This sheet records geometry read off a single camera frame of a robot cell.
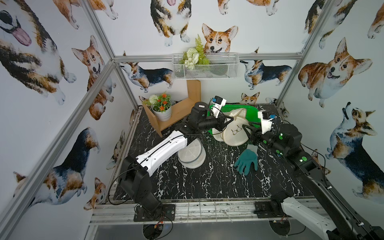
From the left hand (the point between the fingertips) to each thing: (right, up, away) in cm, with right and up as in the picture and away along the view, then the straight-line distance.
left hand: (232, 114), depth 71 cm
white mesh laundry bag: (+1, -9, +3) cm, 10 cm away
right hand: (+8, -2, -3) cm, 9 cm away
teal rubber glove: (+14, -26, +23) cm, 37 cm away
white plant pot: (-40, -1, +27) cm, 48 cm away
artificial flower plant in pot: (-39, +6, +22) cm, 46 cm away
